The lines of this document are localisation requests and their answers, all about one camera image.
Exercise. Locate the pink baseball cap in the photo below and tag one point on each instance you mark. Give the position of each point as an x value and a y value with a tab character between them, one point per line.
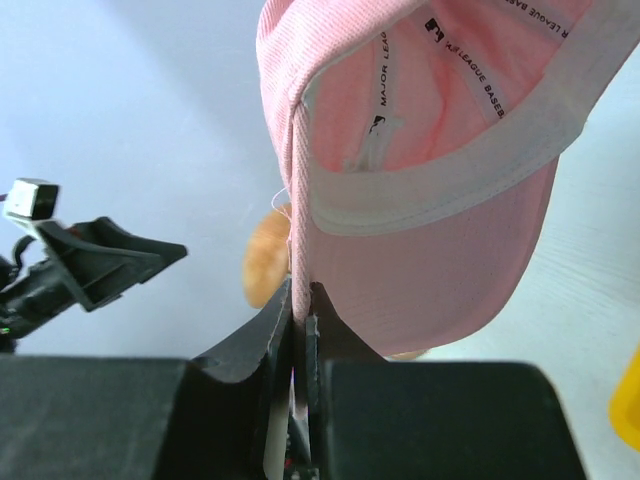
418	142

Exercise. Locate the yellow plastic bin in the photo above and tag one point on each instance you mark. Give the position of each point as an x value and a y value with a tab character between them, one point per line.
624	405

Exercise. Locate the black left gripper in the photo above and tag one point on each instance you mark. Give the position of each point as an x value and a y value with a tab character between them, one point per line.
97	262

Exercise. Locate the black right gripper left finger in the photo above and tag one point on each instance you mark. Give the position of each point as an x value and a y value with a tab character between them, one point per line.
221	415

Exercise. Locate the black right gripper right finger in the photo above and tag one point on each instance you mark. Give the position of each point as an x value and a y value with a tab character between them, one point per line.
371	418

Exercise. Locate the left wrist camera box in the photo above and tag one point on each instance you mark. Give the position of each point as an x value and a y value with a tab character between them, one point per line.
31	199

